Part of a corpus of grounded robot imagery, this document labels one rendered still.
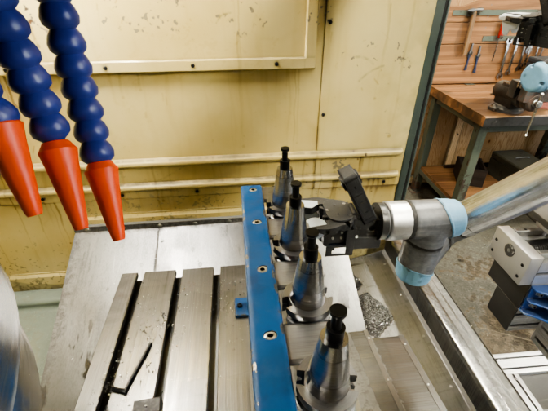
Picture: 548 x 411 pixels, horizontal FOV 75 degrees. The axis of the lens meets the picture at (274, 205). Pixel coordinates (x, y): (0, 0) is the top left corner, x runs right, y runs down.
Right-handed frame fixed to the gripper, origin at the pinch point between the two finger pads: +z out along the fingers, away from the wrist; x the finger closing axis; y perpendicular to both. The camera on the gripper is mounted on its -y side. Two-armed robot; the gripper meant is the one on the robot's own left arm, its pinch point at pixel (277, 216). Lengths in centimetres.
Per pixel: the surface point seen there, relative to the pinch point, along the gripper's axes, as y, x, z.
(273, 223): -1.7, -4.8, 1.3
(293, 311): -2.3, -24.2, 1.0
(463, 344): 38, -3, -47
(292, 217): -8.1, -12.5, -0.3
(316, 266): -8.6, -23.4, -1.4
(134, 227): 34, 48, 41
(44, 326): 63, 34, 73
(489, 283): 115, 89, -142
